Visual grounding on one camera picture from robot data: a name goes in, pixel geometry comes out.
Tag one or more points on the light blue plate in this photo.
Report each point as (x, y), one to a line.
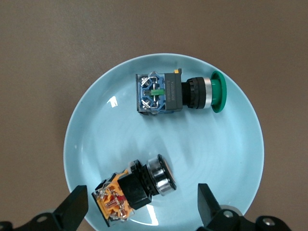
(192, 144)

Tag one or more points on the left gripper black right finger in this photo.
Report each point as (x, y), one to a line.
(209, 211)

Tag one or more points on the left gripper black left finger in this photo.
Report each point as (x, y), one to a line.
(69, 211)

